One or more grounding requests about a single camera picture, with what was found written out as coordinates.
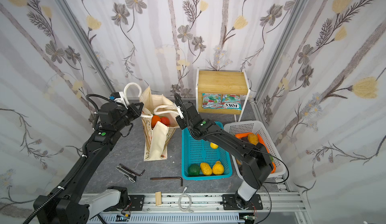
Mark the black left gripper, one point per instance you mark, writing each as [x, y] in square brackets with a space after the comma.
[134, 110]

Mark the floral canvas tote bag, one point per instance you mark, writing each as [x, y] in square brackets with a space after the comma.
[157, 138]

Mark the red tomato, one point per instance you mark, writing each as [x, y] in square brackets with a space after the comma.
[165, 121]

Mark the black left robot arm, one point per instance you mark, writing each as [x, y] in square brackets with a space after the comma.
[62, 205]

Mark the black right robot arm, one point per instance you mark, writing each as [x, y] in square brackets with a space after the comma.
[255, 159]

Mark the cherry mint candy bag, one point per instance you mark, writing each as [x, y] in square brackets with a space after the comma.
[211, 101]

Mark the Fox's mint blossom candy bag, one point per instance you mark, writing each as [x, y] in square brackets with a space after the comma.
[231, 101]

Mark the teal plastic basket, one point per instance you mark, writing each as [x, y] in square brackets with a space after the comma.
[199, 151]

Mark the small yellow lemon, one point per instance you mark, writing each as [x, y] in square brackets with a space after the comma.
[213, 145]

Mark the orange carrot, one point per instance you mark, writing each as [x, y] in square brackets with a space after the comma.
[242, 135]
[260, 139]

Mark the green avocado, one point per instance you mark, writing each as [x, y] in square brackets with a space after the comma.
[194, 170]

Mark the yellow corn cob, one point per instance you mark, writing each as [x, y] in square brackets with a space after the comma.
[206, 169]

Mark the white wooden shelf rack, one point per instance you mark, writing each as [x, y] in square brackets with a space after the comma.
[222, 82]

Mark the large yellow citrus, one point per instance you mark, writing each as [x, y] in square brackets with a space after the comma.
[218, 168]

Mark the white plastic basket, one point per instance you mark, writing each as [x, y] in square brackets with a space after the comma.
[258, 127]

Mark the large black allen key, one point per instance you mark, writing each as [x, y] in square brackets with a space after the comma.
[180, 179]

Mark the black metal clamp tool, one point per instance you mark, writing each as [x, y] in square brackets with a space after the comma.
[128, 173]

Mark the small wooden block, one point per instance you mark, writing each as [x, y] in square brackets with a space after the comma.
[158, 198]

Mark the orange pumpkin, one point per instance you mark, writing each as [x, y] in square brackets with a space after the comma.
[273, 168]

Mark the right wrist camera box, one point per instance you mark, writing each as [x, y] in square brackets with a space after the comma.
[180, 112]

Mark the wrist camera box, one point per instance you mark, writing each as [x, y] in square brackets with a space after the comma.
[180, 112]
[119, 97]

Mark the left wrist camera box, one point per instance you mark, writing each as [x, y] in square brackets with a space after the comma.
[119, 97]

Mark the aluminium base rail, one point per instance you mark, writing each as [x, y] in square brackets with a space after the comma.
[209, 208]

